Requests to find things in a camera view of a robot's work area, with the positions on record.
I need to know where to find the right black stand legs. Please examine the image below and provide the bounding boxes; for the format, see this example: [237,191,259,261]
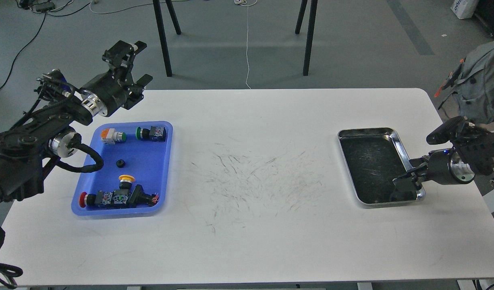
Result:
[295,0,318,77]

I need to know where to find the black switch block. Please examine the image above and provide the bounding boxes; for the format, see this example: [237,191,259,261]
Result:
[126,184,159,208]

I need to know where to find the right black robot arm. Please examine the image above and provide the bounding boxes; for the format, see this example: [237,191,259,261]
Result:
[392,116,494,193]

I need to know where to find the grey backpack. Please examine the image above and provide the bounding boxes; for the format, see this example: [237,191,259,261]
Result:
[434,41,494,124]

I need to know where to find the yellow push button switch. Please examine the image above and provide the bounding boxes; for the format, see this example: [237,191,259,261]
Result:
[118,174,136,191]

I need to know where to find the black stand legs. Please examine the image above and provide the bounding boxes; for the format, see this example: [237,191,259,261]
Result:
[152,0,181,77]
[295,0,318,77]

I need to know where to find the red push button switch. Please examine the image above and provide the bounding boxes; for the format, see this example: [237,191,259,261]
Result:
[78,191,128,209]

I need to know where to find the orange push button switch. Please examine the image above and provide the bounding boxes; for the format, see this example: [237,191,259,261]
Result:
[100,128,126,145]

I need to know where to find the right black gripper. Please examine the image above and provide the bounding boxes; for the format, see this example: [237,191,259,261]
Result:
[389,150,475,202]

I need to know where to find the green push button switch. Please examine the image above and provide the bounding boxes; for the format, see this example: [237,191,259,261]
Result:
[135,126,167,143]

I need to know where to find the black floor cable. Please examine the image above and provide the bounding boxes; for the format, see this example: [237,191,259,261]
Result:
[0,0,92,98]

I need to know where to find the left black stand legs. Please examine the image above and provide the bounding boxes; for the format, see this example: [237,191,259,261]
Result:
[152,0,181,77]

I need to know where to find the small black gear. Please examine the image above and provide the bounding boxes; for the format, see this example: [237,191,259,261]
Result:
[116,159,126,168]

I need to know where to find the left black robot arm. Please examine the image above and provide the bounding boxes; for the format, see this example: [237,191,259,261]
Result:
[0,41,153,204]

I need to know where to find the black power strip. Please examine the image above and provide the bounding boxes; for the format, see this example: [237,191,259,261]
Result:
[30,1,56,13]

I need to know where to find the white hanging cord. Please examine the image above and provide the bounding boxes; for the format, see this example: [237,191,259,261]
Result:
[233,0,259,89]

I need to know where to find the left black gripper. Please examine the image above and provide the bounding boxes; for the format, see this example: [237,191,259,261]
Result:
[81,40,153,117]

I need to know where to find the metal tray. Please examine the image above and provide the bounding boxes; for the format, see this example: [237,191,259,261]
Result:
[338,127,426,208]

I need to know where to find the blue plastic tray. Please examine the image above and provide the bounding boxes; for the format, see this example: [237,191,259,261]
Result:
[71,121,173,217]

